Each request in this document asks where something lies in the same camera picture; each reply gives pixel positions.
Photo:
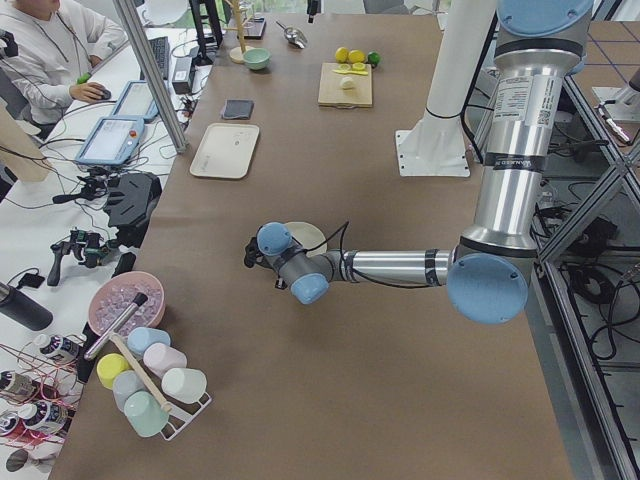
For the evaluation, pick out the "cream rabbit tray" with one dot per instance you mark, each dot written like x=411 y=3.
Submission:
x=225 y=151

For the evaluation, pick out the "yellow plastic knife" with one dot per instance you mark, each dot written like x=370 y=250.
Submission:
x=351 y=72

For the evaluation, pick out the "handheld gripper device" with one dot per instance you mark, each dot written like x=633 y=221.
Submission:
x=87 y=248

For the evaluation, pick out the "black metal stand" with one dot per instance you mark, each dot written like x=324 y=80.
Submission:
x=131 y=200

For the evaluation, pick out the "white wire cup rack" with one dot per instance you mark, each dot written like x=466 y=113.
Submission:
x=182 y=415

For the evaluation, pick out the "grey folded cloth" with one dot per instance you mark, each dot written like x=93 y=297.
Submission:
x=237 y=109

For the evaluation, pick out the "wooden cutting board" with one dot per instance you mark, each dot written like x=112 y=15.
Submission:
x=331 y=95

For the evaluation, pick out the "whole lemon near lime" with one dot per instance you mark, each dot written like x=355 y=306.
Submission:
x=356 y=56

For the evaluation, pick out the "pink bowl with ice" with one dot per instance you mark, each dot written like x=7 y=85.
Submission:
x=118 y=293

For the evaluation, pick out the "grey cup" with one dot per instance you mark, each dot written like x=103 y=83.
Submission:
x=124 y=386

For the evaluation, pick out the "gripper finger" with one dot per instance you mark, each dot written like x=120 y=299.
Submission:
x=312 y=9

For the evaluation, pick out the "pink lilac cup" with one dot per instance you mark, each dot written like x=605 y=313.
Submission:
x=159 y=358

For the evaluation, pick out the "wooden mug tree stand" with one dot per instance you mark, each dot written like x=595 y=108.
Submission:
x=238 y=18

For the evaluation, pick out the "whole lemon far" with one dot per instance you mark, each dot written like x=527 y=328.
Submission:
x=341 y=55

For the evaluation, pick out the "cream round plate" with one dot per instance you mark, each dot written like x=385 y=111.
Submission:
x=309 y=236

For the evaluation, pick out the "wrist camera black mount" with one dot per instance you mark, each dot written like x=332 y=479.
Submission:
x=253 y=256

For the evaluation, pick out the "green lime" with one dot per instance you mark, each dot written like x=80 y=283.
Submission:
x=373 y=58

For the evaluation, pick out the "black thermos bottle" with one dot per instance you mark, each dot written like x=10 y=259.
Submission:
x=24 y=310

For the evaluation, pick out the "blue cup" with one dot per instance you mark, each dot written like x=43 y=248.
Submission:
x=141 y=338

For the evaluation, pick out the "blue teach pendant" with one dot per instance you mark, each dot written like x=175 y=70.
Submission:
x=136 y=100
x=112 y=141

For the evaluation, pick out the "seated person white hoodie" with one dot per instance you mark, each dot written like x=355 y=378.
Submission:
x=58 y=43

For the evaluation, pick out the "near blue teach pendant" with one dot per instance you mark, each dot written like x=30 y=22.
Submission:
x=112 y=141

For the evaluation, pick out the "mint cup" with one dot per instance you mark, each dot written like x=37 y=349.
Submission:
x=145 y=414

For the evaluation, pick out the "white steamed bun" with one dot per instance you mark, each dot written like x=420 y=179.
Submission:
x=347 y=83

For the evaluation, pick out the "metal scoop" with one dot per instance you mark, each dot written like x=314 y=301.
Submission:
x=293 y=36

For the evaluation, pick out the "far blue teach pendant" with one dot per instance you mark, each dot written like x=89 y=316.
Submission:
x=136 y=100

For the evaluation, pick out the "aluminium frame post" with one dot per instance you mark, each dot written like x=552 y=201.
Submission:
x=128 y=15

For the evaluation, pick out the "mint green bowl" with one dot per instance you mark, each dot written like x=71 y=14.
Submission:
x=256 y=58

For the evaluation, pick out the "metal black-tipped muddler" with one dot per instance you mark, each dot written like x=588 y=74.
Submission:
x=139 y=300

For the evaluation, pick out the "black keyboard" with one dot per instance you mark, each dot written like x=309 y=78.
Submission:
x=161 y=50

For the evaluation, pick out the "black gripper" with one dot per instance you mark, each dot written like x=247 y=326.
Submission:
x=250 y=253

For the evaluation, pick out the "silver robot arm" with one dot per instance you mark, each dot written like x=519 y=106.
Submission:
x=486 y=275

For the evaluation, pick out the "yellow cup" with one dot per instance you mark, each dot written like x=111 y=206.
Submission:
x=109 y=367

